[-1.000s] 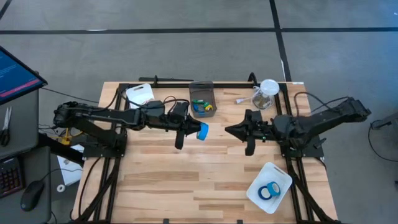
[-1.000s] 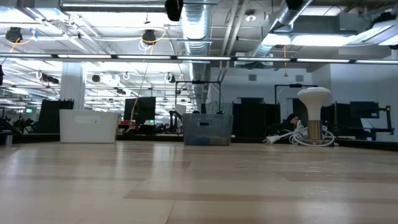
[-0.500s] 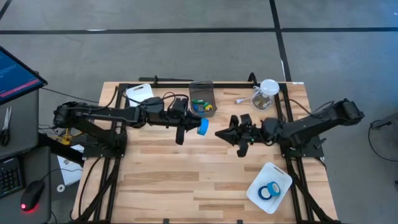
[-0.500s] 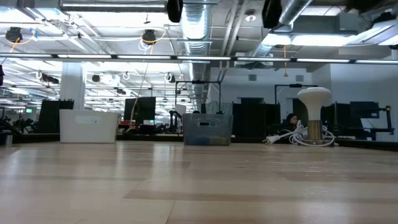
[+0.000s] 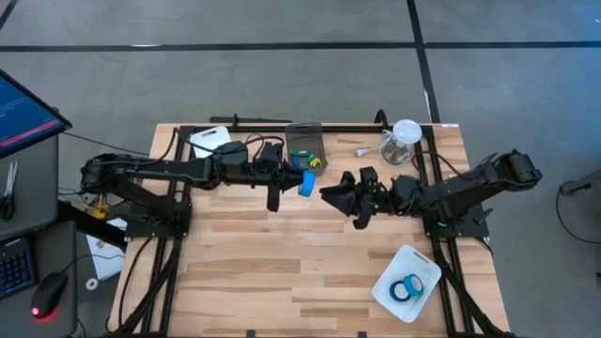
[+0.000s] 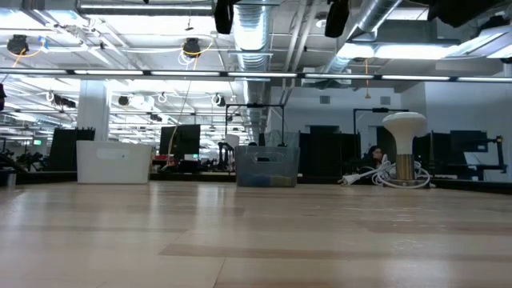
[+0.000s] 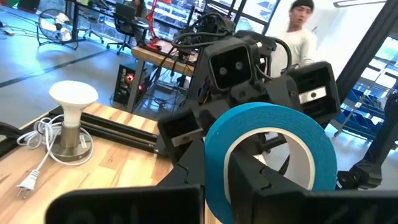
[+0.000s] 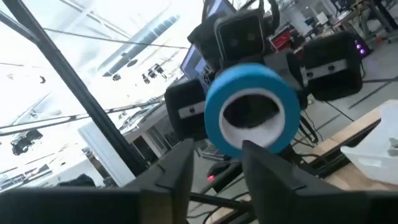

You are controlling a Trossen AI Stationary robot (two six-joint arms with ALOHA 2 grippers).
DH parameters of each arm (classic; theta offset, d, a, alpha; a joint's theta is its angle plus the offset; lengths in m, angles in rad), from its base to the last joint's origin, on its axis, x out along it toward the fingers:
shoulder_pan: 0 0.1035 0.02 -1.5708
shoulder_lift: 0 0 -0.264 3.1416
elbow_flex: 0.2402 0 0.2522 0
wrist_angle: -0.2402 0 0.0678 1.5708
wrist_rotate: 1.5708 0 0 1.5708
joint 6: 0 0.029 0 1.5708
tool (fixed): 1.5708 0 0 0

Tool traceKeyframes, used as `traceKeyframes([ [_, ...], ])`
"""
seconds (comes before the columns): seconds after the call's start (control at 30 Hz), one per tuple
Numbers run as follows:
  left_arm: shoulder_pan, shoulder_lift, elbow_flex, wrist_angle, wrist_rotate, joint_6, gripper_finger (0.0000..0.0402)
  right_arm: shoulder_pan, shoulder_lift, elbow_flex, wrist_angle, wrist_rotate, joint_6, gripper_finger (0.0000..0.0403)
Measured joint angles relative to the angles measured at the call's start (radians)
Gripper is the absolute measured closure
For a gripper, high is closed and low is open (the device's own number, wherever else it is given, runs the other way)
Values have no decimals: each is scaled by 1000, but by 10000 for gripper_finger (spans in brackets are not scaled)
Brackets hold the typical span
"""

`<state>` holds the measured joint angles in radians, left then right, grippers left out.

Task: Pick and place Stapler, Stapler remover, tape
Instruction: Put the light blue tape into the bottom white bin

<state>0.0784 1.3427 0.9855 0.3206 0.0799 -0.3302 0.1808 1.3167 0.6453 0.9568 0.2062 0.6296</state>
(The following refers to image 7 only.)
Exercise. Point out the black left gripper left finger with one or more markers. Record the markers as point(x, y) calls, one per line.
point(192, 171)

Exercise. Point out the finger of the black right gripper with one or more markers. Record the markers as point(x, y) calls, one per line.
point(210, 119)
point(283, 90)

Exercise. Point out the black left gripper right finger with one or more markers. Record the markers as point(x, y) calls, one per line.
point(248, 183)

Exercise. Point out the light blue tape roll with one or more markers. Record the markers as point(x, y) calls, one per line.
point(267, 115)

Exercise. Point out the shelf with blue bins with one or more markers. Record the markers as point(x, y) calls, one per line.
point(357, 121)

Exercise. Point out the wooden desk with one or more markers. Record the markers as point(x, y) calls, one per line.
point(152, 56)

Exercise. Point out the white LED light bar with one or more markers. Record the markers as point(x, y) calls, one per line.
point(357, 3)

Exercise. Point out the black PC tower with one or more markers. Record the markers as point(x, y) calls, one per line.
point(124, 87)

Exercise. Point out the black machine joint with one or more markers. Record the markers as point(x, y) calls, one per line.
point(360, 177)

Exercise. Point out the red desk lamp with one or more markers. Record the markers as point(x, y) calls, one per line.
point(152, 28)

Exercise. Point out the black office chair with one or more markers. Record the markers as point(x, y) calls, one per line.
point(124, 29)

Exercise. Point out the black laptop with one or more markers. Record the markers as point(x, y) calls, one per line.
point(124, 12)

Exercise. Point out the white bulb table lamp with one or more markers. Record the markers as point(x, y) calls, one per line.
point(73, 93)

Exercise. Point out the black floor fan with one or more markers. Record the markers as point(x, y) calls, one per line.
point(57, 26)

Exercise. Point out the black clamp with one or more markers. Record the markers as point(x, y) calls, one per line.
point(7, 130)

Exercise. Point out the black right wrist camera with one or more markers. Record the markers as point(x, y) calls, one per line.
point(230, 67)

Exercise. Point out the black slanted frame post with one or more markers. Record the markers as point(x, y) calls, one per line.
point(367, 49)

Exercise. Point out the black table frame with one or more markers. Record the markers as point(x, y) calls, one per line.
point(124, 137)

